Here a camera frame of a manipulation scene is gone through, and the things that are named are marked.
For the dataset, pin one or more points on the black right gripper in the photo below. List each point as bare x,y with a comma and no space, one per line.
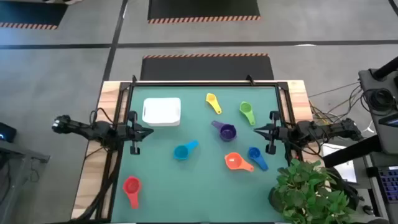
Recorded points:
276,132

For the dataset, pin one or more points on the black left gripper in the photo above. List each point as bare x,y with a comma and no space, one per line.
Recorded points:
133,132

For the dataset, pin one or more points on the blue measuring cup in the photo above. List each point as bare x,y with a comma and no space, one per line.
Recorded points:
254,152

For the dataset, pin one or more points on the green measuring cup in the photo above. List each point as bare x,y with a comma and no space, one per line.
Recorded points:
245,107

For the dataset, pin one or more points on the dark blue bowl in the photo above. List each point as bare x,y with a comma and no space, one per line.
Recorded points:
228,132

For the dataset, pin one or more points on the teal measuring cup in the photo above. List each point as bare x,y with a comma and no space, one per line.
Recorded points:
181,152

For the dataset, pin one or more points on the orange measuring cup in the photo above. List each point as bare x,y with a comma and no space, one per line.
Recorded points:
233,161

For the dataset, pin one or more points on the stack of coloured plates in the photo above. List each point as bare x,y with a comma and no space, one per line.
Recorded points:
132,185

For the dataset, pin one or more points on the yellow measuring cup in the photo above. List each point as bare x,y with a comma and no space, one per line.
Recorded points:
211,98

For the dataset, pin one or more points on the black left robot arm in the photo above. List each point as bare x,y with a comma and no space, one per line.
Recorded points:
99,130

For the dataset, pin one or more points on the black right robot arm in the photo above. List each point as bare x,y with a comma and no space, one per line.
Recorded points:
311,130

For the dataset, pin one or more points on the white plastic basket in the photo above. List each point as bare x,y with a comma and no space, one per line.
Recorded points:
161,110

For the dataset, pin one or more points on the large leafy potted plant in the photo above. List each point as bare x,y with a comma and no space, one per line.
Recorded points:
304,189

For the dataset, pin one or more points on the teal table mat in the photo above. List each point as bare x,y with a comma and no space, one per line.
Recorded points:
192,193

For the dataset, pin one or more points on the black striped-edge floor mat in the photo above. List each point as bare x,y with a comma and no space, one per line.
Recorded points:
205,67
202,9
28,14

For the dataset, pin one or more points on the black diagonal bar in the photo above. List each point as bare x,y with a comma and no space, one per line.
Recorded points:
351,151

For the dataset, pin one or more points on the white sheet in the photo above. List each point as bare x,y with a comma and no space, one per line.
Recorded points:
346,169

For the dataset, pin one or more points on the grey equipment cart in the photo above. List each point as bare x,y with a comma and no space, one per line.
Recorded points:
366,77

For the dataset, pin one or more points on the grey metal desk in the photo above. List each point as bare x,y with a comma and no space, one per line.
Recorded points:
12,154

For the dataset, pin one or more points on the small black device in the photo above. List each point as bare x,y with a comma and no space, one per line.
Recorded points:
7,132

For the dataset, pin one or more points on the backlit computer keyboard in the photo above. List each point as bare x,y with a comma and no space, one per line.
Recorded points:
390,183

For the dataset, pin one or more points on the black pole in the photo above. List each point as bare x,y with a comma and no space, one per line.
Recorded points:
387,67

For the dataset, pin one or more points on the black metal table frame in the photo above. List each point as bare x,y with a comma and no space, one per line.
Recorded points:
186,84

